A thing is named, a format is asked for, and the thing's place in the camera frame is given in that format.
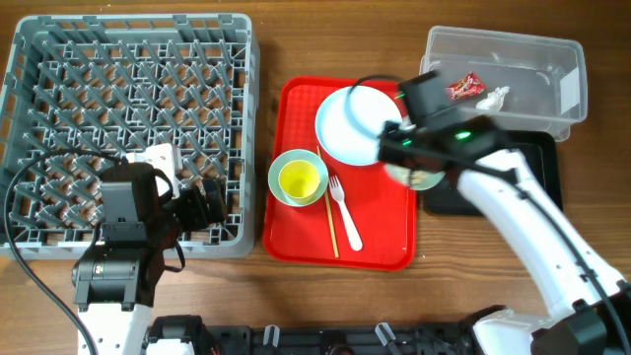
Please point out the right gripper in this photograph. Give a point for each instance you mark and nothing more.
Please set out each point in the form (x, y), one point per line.
(389, 134)

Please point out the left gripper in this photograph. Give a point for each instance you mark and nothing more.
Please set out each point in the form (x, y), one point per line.
(199, 215)

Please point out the green bowl with scraps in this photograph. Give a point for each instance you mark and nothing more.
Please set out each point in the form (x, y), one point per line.
(414, 179)

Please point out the red snack wrapper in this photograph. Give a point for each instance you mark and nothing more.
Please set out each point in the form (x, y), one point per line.
(468, 86)

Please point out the white napkin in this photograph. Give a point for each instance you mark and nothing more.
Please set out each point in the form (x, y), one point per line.
(494, 100)

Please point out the yellow plastic cup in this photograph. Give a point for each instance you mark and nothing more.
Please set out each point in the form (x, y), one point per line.
(299, 180)

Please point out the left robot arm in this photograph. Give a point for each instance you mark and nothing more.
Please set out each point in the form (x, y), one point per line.
(115, 279)

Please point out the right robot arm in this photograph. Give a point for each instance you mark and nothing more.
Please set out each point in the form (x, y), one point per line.
(587, 299)

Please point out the grey dishwasher rack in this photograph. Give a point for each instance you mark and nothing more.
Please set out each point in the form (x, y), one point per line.
(80, 90)

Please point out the light green left bowl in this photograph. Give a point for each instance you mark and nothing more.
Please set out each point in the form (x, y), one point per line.
(292, 155)

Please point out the light blue plate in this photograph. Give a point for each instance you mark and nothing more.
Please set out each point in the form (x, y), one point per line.
(349, 121)

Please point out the red plastic tray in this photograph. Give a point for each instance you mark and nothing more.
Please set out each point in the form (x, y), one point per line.
(386, 211)

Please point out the white plastic fork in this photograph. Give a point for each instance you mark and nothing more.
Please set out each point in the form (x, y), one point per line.
(337, 192)

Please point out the black plastic tray bin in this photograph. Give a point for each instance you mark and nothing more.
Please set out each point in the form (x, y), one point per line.
(539, 149)

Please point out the clear plastic bin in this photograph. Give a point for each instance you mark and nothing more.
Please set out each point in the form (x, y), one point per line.
(546, 76)

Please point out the wooden chopstick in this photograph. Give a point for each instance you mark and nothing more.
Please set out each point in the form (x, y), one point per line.
(329, 214)

